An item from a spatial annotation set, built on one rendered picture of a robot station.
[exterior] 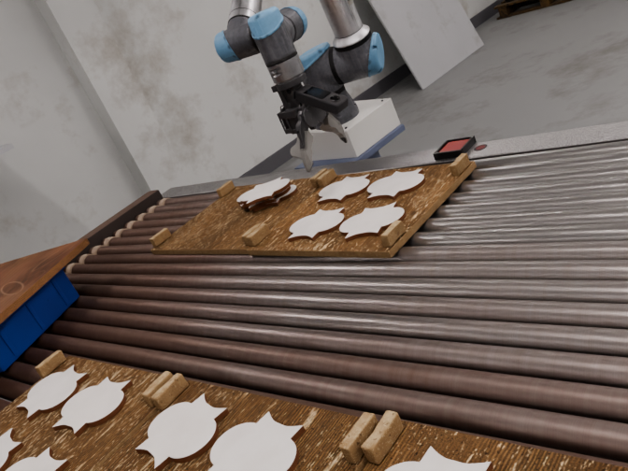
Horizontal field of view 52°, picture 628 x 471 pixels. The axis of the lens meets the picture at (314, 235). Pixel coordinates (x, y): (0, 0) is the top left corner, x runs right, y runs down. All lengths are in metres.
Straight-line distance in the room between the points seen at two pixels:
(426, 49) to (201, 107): 2.22
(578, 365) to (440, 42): 5.70
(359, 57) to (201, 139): 3.34
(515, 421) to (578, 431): 0.07
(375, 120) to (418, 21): 4.33
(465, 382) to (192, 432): 0.38
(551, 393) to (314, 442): 0.29
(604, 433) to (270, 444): 0.39
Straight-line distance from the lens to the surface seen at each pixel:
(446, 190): 1.33
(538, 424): 0.77
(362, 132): 1.99
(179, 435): 0.97
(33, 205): 4.63
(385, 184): 1.45
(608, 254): 1.03
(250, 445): 0.87
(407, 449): 0.77
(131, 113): 4.74
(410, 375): 0.90
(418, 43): 6.21
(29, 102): 4.68
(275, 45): 1.44
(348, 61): 1.95
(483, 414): 0.80
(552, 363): 0.84
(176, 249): 1.71
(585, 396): 0.79
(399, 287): 1.10
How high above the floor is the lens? 1.45
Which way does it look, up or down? 22 degrees down
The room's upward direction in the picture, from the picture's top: 25 degrees counter-clockwise
